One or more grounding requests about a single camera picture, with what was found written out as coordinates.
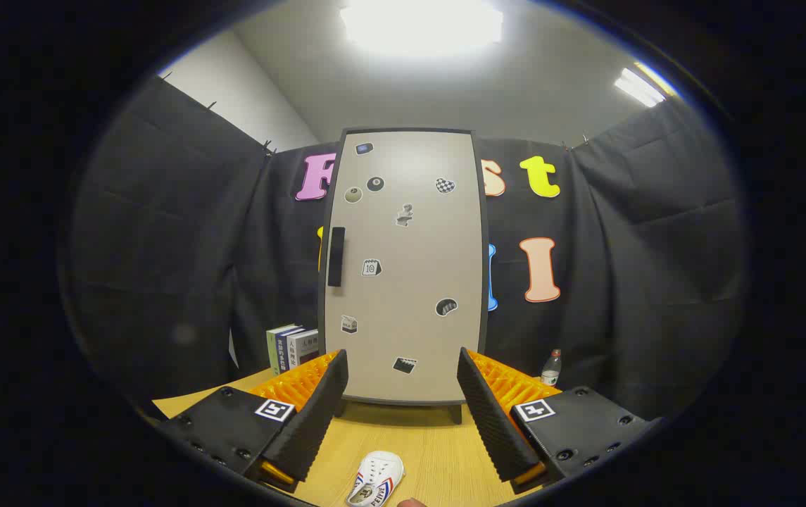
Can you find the grey shoe cabinet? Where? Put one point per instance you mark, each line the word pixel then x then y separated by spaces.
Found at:
pixel 455 414

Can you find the black backdrop cloth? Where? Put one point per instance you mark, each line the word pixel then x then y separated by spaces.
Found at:
pixel 163 246

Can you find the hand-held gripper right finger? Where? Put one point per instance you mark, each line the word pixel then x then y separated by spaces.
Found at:
pixel 490 422

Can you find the large ceiling light panel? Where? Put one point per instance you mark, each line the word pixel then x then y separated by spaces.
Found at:
pixel 420 24

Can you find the plastic bottle with red label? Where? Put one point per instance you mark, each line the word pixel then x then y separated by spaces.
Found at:
pixel 551 370

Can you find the blue book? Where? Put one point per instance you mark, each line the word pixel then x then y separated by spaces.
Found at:
pixel 281 352

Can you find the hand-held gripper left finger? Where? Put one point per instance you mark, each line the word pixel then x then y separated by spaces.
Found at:
pixel 318 415

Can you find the green book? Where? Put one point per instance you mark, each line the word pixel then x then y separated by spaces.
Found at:
pixel 272 350

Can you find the white canvas shoe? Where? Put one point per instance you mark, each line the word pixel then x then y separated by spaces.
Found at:
pixel 378 472

